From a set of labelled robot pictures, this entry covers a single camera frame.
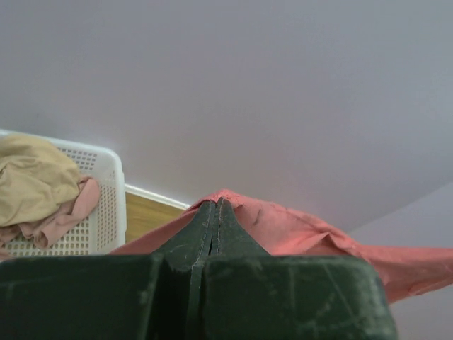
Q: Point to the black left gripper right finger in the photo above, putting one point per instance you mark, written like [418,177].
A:
[239,291]

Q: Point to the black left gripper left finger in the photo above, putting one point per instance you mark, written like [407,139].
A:
[152,296]

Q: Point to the dusty red t-shirt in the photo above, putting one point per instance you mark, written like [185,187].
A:
[404,271]

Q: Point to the white plastic laundry basket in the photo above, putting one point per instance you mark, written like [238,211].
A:
[104,229]

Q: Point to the mauve pink t-shirt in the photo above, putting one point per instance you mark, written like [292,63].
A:
[44,233]

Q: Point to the beige t-shirt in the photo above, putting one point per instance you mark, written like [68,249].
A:
[36,178]

